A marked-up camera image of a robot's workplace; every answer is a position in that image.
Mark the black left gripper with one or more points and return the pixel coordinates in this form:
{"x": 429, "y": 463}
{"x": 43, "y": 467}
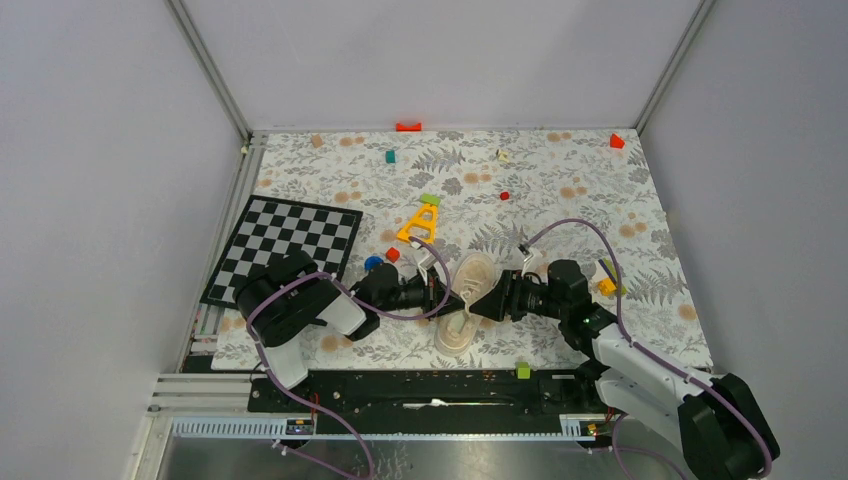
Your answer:
{"x": 433, "y": 291}

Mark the white slotted cable duct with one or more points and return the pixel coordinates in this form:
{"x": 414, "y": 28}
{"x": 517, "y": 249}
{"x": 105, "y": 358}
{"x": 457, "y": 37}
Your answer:
{"x": 557, "y": 427}

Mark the yellow triangular toy frame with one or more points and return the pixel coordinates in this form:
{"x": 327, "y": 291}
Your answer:
{"x": 422, "y": 225}

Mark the red wedge block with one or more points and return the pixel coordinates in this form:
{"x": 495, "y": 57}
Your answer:
{"x": 616, "y": 142}

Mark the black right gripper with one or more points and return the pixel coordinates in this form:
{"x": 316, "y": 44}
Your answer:
{"x": 505, "y": 298}

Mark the red cube block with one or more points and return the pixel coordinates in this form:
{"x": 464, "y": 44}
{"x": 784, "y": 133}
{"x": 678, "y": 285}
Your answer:
{"x": 392, "y": 254}

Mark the floral patterned table mat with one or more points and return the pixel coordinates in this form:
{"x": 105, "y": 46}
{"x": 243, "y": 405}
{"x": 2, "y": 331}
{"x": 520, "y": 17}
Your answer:
{"x": 570, "y": 192}

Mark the green block on frame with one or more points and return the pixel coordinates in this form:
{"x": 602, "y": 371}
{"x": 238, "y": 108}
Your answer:
{"x": 430, "y": 199}

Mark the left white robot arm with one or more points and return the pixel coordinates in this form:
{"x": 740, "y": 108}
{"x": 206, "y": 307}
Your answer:
{"x": 290, "y": 295}

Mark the beige sneaker with laces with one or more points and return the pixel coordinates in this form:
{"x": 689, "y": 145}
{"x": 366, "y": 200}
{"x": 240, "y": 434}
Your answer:
{"x": 475, "y": 278}

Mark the blue toy piece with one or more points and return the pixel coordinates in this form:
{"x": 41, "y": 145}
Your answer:
{"x": 371, "y": 262}

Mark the lime green cube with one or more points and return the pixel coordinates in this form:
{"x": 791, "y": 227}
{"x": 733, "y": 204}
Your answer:
{"x": 523, "y": 370}

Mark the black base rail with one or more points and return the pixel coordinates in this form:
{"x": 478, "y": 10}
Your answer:
{"x": 352, "y": 396}

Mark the black white checkerboard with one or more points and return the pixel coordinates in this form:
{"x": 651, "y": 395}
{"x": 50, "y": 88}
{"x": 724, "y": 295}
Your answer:
{"x": 269, "y": 229}

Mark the orange arch block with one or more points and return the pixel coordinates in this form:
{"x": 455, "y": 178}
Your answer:
{"x": 408, "y": 127}

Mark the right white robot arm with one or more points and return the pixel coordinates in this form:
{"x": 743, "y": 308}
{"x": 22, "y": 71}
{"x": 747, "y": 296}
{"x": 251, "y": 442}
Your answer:
{"x": 715, "y": 421}

